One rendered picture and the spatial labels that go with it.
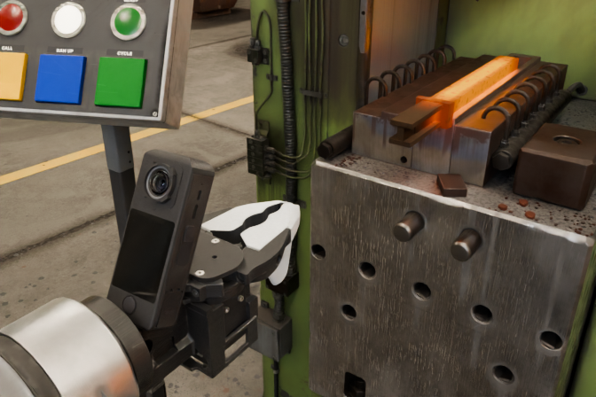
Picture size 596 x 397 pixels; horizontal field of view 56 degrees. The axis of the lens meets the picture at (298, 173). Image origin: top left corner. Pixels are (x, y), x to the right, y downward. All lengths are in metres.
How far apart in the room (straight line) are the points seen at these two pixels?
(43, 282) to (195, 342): 1.91
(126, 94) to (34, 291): 1.48
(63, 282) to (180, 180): 1.94
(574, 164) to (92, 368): 0.57
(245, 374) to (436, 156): 1.15
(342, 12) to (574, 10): 0.44
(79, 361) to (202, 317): 0.10
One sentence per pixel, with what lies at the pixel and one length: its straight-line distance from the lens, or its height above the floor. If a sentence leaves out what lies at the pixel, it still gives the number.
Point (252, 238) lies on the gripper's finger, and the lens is 0.44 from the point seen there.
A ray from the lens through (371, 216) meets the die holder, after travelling 0.80.
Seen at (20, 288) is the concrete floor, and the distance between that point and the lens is 2.32.
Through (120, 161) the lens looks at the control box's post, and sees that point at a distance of 1.10.
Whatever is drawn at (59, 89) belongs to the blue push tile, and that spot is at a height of 1.00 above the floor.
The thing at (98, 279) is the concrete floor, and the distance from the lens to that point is 2.26.
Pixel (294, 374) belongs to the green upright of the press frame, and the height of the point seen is 0.24.
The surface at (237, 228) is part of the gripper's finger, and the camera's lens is 0.46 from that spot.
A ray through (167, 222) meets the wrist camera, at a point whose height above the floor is 1.07.
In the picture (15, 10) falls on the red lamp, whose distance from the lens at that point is 1.04.
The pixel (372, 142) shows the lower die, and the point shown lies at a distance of 0.83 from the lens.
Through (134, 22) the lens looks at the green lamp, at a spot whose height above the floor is 1.09.
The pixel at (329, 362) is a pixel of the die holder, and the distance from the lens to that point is 1.01.
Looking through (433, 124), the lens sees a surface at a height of 1.00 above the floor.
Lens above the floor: 1.25
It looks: 25 degrees down
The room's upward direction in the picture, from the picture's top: straight up
